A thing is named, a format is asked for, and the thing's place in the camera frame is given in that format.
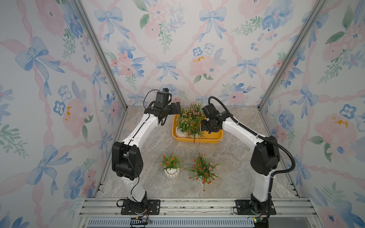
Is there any right corner aluminium post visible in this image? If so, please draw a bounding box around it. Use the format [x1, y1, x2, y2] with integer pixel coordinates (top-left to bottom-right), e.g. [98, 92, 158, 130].
[258, 0, 327, 112]

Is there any left corner aluminium post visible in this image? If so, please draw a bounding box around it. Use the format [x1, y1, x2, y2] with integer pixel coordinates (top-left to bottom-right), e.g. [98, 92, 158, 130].
[70, 0, 128, 111]

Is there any pink gypsophila pot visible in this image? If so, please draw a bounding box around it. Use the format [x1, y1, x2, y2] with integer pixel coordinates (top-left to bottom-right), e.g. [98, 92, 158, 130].
[175, 117, 189, 138]
[186, 103, 205, 119]
[178, 107, 188, 119]

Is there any corner aluminium post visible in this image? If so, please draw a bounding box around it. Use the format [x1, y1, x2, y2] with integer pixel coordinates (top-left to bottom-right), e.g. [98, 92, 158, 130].
[70, 0, 128, 111]
[258, 0, 327, 112]

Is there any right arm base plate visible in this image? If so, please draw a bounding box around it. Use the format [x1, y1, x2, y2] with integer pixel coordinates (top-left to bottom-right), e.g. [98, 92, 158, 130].
[235, 199, 277, 216]

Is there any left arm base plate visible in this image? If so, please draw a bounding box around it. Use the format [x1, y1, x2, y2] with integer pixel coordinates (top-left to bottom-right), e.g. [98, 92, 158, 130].
[118, 199, 161, 216]

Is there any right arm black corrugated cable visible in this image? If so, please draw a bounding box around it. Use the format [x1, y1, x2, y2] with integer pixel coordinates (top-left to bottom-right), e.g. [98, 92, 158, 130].
[207, 95, 297, 200]

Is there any red flower pot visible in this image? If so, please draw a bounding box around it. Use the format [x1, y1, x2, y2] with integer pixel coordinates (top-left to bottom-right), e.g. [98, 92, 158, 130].
[187, 117, 204, 142]
[160, 153, 182, 181]
[184, 153, 222, 191]

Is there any aluminium front rail frame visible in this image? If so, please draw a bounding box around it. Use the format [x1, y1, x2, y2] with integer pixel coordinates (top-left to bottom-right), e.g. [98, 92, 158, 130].
[74, 198, 324, 228]

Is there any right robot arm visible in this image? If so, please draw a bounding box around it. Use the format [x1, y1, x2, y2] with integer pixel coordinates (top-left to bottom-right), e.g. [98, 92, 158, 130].
[201, 104, 280, 214]

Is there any yellow plastic storage box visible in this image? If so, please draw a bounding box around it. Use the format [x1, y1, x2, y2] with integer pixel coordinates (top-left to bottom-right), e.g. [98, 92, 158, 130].
[172, 115, 223, 143]

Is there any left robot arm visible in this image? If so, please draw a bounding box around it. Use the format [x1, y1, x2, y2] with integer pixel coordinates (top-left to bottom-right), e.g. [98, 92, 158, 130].
[111, 88, 181, 215]

